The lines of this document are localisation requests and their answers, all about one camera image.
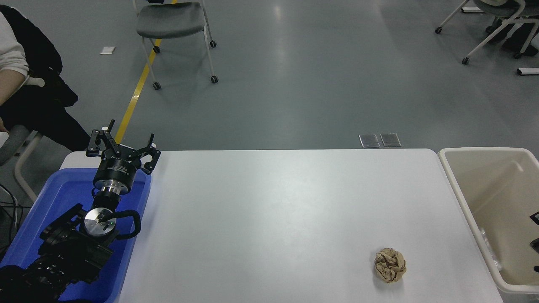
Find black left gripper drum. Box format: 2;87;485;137
93;152;142;186

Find large pale plastic bin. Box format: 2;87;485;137
437;147;539;303

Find blue plastic tray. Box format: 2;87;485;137
0;168;152;303

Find person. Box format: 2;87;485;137
0;4;91;152
484;16;539;58

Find grey chair on castors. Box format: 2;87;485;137
133;0;218;90

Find crumpled tan paper ball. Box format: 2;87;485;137
374;248;407;283

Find grey seat white-frame chair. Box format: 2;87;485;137
0;124;43;203

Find black cables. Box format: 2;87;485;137
0;185;21;253

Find white-frame chair on castors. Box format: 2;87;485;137
435;0;539;65

